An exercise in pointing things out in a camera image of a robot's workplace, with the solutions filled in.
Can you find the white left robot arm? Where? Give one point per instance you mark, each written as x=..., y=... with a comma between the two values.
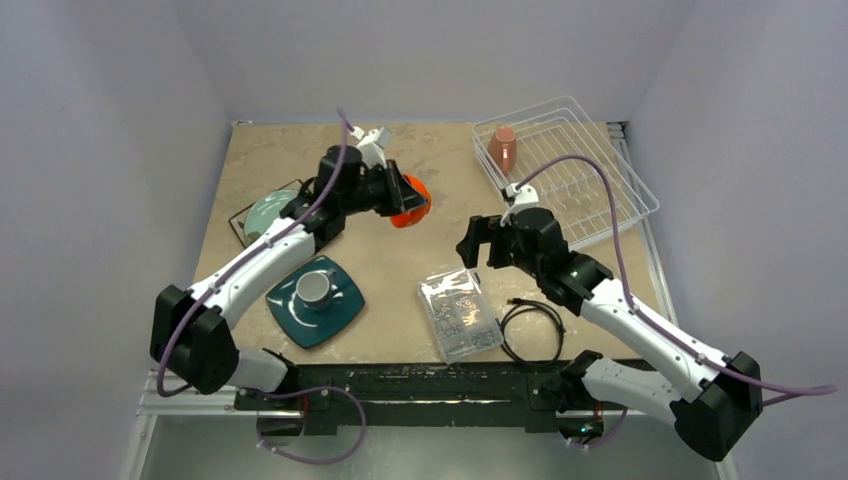
x=191, y=332

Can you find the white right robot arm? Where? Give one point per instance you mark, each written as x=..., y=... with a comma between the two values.
x=700, y=391

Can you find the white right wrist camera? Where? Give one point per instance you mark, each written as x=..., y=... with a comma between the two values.
x=517, y=198

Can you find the square white floral plate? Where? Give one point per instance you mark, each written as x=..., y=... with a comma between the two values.
x=236, y=221

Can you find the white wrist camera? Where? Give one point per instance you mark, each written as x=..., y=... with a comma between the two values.
x=371, y=144
x=517, y=198

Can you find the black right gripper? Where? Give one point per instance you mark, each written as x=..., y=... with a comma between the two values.
x=494, y=240

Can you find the pink floral mug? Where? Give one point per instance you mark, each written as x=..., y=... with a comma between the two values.
x=502, y=148

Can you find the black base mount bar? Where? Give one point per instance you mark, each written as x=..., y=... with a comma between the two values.
x=474, y=394

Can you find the white wire dish rack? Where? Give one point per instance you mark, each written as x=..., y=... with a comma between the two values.
x=585, y=192

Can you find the orange cup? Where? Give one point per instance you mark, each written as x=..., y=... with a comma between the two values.
x=409, y=204

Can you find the light blue flower plate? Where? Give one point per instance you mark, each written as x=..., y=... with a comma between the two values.
x=263, y=212

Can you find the clear plastic screw box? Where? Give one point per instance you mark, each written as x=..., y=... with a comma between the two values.
x=462, y=319

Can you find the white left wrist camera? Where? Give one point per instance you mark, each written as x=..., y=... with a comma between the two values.
x=371, y=144

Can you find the grey coffee mug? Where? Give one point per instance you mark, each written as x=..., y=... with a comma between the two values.
x=315, y=288

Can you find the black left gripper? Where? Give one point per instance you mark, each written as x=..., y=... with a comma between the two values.
x=410, y=198

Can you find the teal square plate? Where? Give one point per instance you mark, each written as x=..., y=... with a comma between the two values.
x=306, y=327

